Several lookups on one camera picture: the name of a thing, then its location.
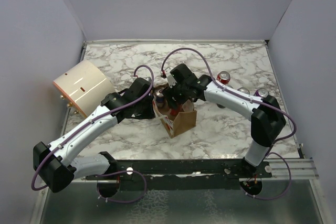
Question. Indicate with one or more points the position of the purple fanta can front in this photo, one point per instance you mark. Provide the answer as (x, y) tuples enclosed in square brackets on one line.
[(261, 92)]

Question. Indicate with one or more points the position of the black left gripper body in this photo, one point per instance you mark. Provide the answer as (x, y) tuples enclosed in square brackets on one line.
[(145, 109)]

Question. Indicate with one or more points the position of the red cola can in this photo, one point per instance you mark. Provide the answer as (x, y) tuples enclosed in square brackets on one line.
[(175, 112), (223, 77)]

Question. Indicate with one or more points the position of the red cola can front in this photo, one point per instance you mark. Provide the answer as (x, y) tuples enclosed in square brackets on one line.
[(175, 112)]

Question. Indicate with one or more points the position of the cream cylindrical container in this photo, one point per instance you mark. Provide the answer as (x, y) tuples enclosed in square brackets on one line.
[(84, 86)]

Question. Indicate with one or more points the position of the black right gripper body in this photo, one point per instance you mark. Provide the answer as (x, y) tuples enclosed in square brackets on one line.
[(179, 92)]

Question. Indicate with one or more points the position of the watermelon print canvas bag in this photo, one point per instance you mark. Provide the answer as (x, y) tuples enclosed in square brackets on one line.
[(176, 125)]

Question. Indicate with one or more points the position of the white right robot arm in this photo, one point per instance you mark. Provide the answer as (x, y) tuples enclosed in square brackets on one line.
[(264, 114)]

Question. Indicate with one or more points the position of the aluminium extrusion rail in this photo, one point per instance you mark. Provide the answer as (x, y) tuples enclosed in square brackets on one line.
[(301, 169)]

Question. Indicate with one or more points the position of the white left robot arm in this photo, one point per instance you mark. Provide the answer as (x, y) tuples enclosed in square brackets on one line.
[(57, 163)]

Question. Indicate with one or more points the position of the purple fanta can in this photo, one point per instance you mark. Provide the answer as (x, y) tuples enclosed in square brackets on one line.
[(261, 92), (243, 90)]

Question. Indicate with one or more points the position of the blue pepsi can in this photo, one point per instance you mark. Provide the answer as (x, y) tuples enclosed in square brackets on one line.
[(159, 97)]

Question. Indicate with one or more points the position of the black schweppes can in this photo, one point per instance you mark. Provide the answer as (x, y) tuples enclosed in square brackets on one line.
[(221, 106)]

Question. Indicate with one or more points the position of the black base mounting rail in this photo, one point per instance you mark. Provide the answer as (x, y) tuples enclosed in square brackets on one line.
[(180, 174)]

